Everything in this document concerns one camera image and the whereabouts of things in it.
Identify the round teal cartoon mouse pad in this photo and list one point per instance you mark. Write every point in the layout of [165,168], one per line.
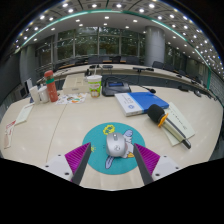
[98,140]

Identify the ceiling lights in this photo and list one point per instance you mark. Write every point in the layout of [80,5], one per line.
[70,10]

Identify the tall white cup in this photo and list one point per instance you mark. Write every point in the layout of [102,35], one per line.
[34,95]

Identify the beige cardboard box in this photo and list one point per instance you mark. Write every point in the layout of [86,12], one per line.
[76,85]

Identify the red and white leaflet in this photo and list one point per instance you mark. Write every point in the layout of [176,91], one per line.
[9,133]

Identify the white booklet with green edge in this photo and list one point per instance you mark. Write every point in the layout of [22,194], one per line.
[25,114]

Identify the green printed paper cup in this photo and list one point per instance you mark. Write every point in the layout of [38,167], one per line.
[94,86]

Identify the red bottle with green band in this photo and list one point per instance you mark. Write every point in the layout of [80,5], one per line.
[51,87]

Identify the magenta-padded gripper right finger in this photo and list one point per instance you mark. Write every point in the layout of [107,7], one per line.
[149,159]

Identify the silver computer mouse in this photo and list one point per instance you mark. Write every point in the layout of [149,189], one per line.
[116,145]

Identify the white paper booklet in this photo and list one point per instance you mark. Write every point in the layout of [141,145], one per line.
[183,123]

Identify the black gooseneck microphone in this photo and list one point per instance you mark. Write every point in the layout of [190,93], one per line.
[152,90]

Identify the colourful printed leaflet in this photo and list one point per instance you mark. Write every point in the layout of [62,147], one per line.
[71,98]

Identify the blue and white book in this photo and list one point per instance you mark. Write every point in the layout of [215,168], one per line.
[146,101]

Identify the dark conference microphone console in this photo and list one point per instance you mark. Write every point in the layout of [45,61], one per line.
[115,89]

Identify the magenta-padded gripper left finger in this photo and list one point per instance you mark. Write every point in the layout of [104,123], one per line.
[75,157]

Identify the dark office chairs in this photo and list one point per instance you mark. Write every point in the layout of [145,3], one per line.
[158,65]

